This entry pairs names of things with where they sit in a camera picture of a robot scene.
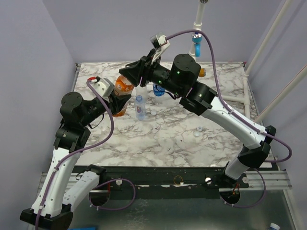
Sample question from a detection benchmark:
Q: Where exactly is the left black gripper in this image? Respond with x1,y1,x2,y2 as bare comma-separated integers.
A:
81,87,131,127

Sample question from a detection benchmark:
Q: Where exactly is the orange label drink bottle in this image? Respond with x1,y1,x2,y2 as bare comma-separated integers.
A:
112,74,135,117

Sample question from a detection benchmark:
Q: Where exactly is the purple label water bottle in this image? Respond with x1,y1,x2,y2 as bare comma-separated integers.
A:
135,95,146,120

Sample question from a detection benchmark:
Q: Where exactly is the blue label Pocari bottle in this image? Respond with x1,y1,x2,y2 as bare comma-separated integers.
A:
153,84,165,105

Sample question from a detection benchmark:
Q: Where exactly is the white Pocari bottle cap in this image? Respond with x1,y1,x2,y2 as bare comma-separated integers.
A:
194,131,200,137

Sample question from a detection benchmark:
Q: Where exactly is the clear unlabelled plastic bottle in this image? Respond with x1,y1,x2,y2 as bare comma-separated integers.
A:
135,86,148,101

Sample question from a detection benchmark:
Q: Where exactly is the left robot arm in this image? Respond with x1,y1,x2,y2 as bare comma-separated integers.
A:
20,92,131,230

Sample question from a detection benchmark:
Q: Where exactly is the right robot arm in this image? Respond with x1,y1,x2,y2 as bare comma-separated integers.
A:
119,54,276,188

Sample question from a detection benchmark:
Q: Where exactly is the orange tap valve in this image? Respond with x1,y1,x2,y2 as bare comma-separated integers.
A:
199,69,206,77

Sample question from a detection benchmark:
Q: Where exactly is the blue tap valve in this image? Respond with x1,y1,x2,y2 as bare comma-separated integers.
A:
191,32,202,58

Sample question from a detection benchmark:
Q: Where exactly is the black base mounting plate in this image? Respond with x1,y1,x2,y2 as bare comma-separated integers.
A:
71,164,250,209

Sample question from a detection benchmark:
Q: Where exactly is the blue object at bottom edge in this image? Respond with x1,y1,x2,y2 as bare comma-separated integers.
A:
68,226,97,230

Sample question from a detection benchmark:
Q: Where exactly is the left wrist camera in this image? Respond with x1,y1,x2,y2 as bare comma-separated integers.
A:
93,78,115,98

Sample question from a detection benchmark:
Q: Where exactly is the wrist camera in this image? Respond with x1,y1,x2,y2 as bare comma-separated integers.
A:
150,33,170,64
93,78,115,98

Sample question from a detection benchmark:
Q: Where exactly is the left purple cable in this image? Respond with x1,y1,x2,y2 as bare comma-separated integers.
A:
35,76,137,228

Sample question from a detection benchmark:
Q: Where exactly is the purple cable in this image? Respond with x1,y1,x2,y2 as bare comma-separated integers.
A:
35,76,137,228
165,29,293,208

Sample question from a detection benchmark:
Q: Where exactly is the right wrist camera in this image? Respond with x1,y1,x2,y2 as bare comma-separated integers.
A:
150,33,170,64

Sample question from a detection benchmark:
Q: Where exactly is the white PVC pipe frame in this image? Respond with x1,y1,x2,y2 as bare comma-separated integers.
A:
188,0,307,123

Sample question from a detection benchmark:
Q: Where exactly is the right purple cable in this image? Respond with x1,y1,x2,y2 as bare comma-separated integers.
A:
165,29,293,208

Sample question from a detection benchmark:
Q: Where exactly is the aluminium rail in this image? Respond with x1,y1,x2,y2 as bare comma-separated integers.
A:
37,171,292,195

